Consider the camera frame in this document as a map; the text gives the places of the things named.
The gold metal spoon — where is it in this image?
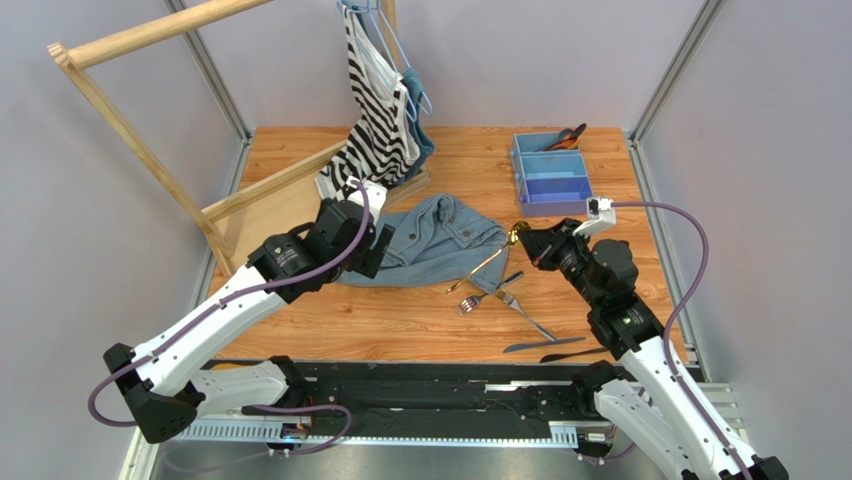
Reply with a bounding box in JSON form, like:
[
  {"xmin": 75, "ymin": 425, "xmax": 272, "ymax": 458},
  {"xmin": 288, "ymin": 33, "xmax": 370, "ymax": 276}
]
[{"xmin": 444, "ymin": 221, "xmax": 531, "ymax": 295}]

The silver metal fork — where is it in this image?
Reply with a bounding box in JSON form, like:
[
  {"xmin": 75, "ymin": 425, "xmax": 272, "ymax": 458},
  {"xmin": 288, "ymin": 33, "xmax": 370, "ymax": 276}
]
[{"xmin": 495, "ymin": 290, "xmax": 556, "ymax": 341}]

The silver metal knife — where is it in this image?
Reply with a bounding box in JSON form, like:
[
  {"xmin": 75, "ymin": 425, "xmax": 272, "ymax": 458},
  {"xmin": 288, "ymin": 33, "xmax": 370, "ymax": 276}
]
[{"xmin": 454, "ymin": 270, "xmax": 524, "ymax": 315}]

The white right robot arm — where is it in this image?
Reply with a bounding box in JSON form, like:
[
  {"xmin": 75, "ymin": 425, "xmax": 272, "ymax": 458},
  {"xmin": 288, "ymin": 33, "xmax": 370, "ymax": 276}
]
[{"xmin": 517, "ymin": 219, "xmax": 789, "ymax": 479}]

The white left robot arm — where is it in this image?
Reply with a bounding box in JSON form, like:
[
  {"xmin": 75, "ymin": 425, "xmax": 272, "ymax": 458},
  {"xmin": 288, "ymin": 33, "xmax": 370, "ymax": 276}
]
[{"xmin": 103, "ymin": 187, "xmax": 394, "ymax": 444}]

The blue three-compartment organizer tray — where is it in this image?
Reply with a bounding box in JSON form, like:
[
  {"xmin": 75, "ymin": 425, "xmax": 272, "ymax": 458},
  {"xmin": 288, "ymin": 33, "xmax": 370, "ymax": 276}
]
[{"xmin": 509, "ymin": 131, "xmax": 592, "ymax": 218}]

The light blue denim jacket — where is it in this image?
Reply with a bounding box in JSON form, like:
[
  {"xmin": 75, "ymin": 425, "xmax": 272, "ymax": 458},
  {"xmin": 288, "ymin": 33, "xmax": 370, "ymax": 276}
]
[{"xmin": 338, "ymin": 194, "xmax": 508, "ymax": 293}]

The black white striped top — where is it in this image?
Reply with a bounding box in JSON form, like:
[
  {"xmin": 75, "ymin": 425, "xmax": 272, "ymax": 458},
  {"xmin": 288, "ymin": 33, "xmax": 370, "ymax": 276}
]
[{"xmin": 314, "ymin": 3, "xmax": 420, "ymax": 200}]

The black plastic knife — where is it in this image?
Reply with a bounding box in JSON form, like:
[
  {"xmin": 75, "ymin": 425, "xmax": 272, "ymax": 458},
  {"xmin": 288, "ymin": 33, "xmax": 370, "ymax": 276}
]
[{"xmin": 539, "ymin": 348, "xmax": 608, "ymax": 364}]

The dark blue plastic knife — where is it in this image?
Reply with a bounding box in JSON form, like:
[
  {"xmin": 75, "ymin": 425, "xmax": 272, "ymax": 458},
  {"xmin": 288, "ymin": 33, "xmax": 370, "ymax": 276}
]
[{"xmin": 502, "ymin": 336, "xmax": 585, "ymax": 354}]

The teal hanging garment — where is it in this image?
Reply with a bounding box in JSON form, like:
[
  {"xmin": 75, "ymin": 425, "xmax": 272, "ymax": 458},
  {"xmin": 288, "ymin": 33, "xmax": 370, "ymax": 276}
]
[{"xmin": 399, "ymin": 68, "xmax": 435, "ymax": 184}]

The wooden clothes rack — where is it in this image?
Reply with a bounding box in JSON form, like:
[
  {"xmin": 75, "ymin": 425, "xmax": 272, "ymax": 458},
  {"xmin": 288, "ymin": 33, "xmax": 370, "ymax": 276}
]
[{"xmin": 47, "ymin": 0, "xmax": 432, "ymax": 290}]

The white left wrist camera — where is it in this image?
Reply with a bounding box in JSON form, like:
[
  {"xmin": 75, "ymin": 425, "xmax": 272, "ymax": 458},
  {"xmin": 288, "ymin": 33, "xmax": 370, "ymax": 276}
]
[{"xmin": 345, "ymin": 176, "xmax": 388, "ymax": 225}]

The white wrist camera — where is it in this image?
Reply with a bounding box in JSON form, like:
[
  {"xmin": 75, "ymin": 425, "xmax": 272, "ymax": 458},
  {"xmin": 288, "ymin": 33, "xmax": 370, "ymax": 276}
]
[
  {"xmin": 345, "ymin": 176, "xmax": 388, "ymax": 225},
  {"xmin": 573, "ymin": 196, "xmax": 617, "ymax": 238}
]

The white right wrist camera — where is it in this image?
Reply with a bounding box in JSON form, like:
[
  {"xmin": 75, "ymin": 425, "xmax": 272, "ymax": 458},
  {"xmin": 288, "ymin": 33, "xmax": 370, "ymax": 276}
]
[{"xmin": 573, "ymin": 196, "xmax": 617, "ymax": 238}]

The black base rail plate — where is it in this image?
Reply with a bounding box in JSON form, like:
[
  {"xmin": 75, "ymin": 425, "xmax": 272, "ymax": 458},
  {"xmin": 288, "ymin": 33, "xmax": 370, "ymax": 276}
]
[{"xmin": 240, "ymin": 359, "xmax": 650, "ymax": 441}]

